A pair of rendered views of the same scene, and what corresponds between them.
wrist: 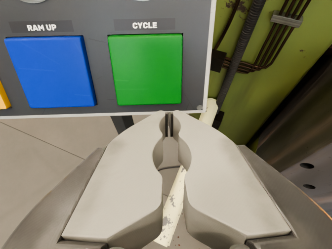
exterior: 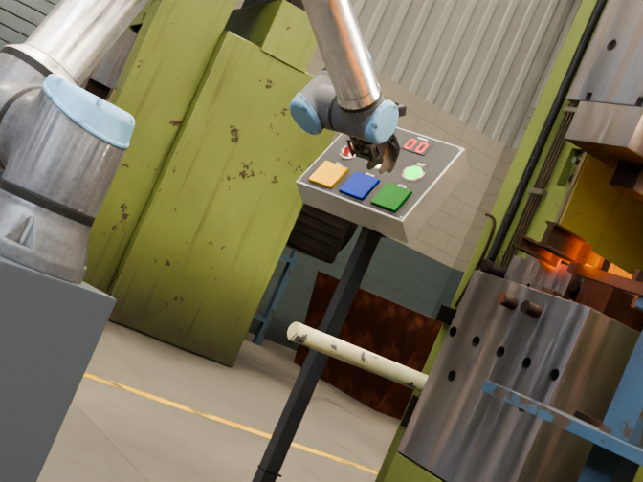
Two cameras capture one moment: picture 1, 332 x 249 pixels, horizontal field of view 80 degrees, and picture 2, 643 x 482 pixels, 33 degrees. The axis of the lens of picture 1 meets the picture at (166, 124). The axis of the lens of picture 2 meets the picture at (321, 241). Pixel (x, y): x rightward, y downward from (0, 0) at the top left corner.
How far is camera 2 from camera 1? 2.56 m
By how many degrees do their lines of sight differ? 68
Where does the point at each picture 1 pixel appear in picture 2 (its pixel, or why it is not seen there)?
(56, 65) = (364, 182)
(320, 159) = (459, 316)
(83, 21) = (384, 178)
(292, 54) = not seen: hidden behind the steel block
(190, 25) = (416, 191)
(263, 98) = not seen: hidden behind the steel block
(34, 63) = (357, 179)
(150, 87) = (388, 200)
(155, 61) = (397, 193)
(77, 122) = not seen: outside the picture
